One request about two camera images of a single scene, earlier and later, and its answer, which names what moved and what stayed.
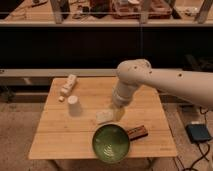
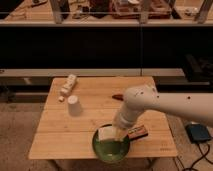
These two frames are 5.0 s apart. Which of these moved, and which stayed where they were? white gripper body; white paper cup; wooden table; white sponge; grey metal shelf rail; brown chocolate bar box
Moved: white gripper body; white sponge
Stayed: white paper cup; grey metal shelf rail; wooden table; brown chocolate bar box
